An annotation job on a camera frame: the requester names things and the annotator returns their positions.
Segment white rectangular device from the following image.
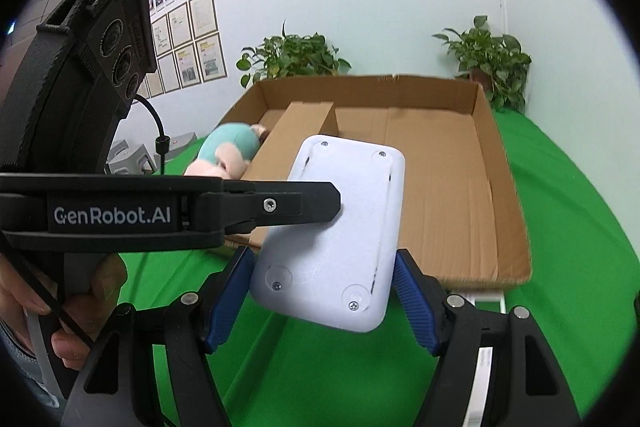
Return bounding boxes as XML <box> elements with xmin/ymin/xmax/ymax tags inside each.
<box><xmin>250</xmin><ymin>134</ymin><xmax>406</xmax><ymax>333</ymax></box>

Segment pink teal plush pig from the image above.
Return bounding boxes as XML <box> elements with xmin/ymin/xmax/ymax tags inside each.
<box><xmin>184</xmin><ymin>122</ymin><xmax>269</xmax><ymax>180</ymax></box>

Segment person's left hand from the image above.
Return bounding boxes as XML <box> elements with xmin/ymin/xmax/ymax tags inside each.
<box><xmin>1</xmin><ymin>254</ymin><xmax>128</xmax><ymax>371</ymax></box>

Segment brown cardboard box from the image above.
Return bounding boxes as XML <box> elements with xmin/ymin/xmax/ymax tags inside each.
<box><xmin>219</xmin><ymin>74</ymin><xmax>533</xmax><ymax>293</ymax></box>

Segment green table cloth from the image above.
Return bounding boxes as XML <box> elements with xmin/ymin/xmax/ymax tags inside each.
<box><xmin>117</xmin><ymin>108</ymin><xmax>628</xmax><ymax>427</ymax></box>

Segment grey plastic stool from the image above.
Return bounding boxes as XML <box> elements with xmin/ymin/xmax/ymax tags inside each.
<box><xmin>107</xmin><ymin>144</ymin><xmax>156</xmax><ymax>176</ymax></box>
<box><xmin>165</xmin><ymin>132</ymin><xmax>198</xmax><ymax>159</ymax></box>

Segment cardboard divider flap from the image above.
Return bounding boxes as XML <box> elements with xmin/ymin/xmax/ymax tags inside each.
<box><xmin>243</xmin><ymin>102</ymin><xmax>338</xmax><ymax>181</ymax></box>

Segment left potted plant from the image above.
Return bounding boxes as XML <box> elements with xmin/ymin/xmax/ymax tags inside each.
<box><xmin>235</xmin><ymin>24</ymin><xmax>352</xmax><ymax>89</ymax></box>

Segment potted plant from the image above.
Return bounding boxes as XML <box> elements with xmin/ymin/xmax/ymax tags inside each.
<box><xmin>235</xmin><ymin>24</ymin><xmax>352</xmax><ymax>89</ymax></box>
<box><xmin>432</xmin><ymin>15</ymin><xmax>533</xmax><ymax>113</ymax></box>

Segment right potted plant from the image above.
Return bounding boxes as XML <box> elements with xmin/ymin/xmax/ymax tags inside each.
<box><xmin>432</xmin><ymin>15</ymin><xmax>533</xmax><ymax>113</ymax></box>

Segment black cable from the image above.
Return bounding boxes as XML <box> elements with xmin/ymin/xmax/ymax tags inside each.
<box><xmin>131</xmin><ymin>93</ymin><xmax>170</xmax><ymax>177</ymax></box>

